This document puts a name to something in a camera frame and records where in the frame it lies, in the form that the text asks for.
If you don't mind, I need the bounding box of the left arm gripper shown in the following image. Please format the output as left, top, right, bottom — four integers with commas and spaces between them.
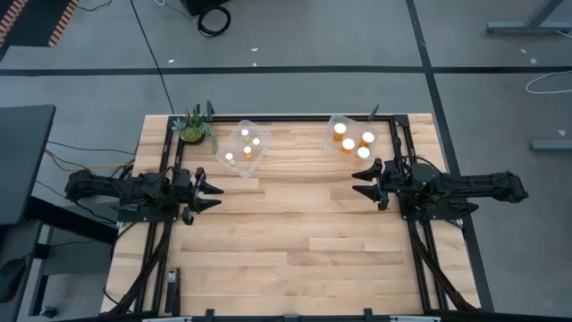
172, 166, 225, 226

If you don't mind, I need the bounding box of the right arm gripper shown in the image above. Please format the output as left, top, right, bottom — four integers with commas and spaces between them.
350, 157, 406, 212

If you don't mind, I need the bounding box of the clear plastic bin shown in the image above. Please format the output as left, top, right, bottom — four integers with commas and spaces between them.
215, 118, 273, 179
322, 114, 380, 162

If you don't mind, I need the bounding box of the potted green succulent plant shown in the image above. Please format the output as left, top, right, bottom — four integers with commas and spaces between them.
171, 105, 220, 153

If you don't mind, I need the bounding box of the flat black rectangular device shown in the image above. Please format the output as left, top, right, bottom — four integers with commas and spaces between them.
161, 267, 181, 315

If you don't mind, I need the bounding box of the black desk support beam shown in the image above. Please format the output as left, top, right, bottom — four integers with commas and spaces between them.
24, 196, 120, 245

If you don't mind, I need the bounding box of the grey desk foot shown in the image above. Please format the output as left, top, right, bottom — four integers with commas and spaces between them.
530, 139, 572, 152

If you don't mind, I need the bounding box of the black desk top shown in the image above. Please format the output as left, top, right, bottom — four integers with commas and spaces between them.
0, 104, 57, 227

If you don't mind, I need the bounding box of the black box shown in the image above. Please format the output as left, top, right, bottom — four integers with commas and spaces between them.
180, 0, 231, 17

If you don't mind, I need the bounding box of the black computer mouse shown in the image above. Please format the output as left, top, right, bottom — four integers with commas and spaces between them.
0, 258, 27, 304

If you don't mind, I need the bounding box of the grey desk leg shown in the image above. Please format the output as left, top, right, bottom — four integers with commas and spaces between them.
485, 0, 572, 36

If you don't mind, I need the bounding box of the black mat with orange stripes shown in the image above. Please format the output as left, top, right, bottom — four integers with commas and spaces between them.
0, 0, 80, 48

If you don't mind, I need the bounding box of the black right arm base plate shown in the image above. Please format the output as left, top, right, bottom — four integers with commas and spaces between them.
397, 185, 466, 224

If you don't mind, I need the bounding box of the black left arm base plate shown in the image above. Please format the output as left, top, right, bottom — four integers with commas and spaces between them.
116, 208, 181, 224

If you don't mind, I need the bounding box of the black cable bundle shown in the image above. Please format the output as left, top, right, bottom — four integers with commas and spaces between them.
106, 222, 173, 317
409, 221, 477, 312

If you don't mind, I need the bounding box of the black aluminium table frame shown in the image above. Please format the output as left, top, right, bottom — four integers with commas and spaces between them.
149, 114, 448, 322

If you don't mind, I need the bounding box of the yellow cable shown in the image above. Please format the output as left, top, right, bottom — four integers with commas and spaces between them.
43, 149, 136, 174

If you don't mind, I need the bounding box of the thin black floor cable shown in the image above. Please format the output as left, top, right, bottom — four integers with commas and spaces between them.
46, 140, 138, 157

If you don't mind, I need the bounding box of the coiled black cable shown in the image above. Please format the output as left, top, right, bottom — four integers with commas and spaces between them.
197, 4, 232, 38

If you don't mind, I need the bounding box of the white cable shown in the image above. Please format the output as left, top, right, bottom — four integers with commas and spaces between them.
525, 69, 572, 96

